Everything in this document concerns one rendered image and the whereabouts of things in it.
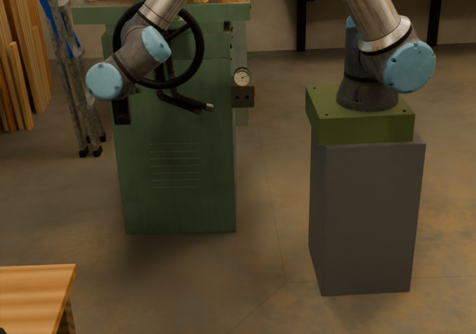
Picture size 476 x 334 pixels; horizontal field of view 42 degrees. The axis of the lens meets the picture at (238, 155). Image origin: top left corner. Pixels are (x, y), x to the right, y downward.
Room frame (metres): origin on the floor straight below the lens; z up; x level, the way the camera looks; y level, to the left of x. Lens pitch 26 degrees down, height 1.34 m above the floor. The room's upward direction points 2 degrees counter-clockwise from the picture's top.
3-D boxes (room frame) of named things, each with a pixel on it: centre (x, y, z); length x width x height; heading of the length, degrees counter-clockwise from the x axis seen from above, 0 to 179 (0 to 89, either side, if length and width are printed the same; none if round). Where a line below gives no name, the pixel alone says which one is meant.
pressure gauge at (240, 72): (2.05, -0.02, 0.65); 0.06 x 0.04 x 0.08; 89
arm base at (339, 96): (1.84, -0.41, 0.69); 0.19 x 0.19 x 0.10
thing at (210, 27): (2.20, 0.23, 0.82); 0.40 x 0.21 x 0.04; 89
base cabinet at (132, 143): (2.39, 0.23, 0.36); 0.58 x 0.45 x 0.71; 179
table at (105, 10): (2.16, 0.24, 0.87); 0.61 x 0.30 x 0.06; 89
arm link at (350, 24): (1.83, -0.41, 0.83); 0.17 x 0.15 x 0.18; 13
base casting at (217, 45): (2.39, 0.23, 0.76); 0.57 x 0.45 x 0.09; 179
